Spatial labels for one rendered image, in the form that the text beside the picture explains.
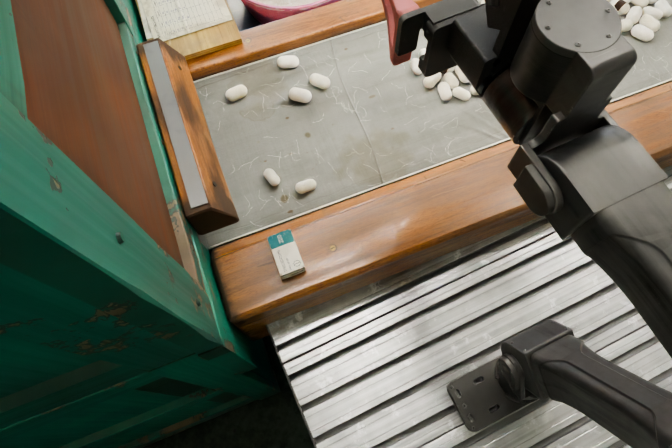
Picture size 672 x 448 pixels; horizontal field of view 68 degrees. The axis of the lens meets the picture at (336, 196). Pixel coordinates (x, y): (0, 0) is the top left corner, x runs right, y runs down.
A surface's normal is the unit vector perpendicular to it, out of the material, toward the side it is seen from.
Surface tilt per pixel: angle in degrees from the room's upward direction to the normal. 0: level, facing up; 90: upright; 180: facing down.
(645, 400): 60
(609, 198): 1
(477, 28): 1
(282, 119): 0
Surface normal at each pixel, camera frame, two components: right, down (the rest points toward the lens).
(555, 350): -0.37, -0.92
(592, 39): -0.02, -0.42
